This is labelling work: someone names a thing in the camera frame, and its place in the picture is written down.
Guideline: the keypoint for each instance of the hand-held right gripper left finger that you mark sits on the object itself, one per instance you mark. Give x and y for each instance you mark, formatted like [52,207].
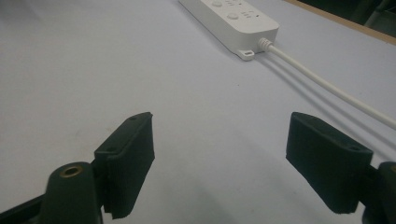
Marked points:
[127,161]

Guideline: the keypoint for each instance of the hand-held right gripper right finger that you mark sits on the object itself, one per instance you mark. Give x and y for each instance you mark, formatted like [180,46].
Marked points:
[327,161]

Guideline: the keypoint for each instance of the white power strip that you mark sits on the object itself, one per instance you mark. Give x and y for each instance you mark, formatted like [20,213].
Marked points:
[232,23]

